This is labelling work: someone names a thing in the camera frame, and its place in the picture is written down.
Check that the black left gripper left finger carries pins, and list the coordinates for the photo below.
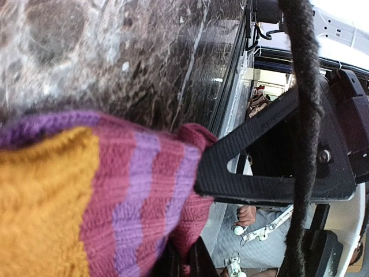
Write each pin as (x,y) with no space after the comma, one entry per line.
(168,265)

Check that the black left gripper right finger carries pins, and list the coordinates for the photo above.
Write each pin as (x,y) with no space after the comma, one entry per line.
(201,264)

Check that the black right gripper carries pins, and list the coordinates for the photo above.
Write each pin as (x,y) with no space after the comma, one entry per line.
(257,163)

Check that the maroon purple orange sock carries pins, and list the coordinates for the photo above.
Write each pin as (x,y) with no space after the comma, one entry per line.
(88,194)

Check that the person in blue shirt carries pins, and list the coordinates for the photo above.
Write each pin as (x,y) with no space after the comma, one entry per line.
(260,246)

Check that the white teleoperation handle device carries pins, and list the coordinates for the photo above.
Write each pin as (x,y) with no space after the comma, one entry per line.
(233,264)

